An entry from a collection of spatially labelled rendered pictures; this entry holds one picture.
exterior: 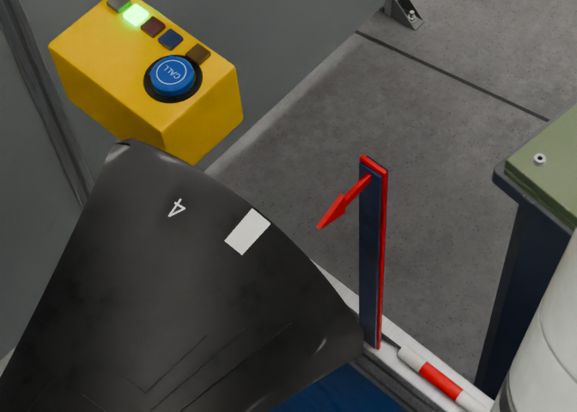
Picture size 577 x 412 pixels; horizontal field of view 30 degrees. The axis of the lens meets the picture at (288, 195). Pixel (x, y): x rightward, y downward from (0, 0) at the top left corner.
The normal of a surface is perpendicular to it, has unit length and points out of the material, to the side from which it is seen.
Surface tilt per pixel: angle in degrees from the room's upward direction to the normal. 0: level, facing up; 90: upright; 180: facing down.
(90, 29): 0
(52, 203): 90
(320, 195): 0
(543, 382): 68
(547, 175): 3
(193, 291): 14
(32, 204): 90
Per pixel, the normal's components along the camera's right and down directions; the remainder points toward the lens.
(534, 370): -0.97, -0.10
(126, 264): 0.02, -0.37
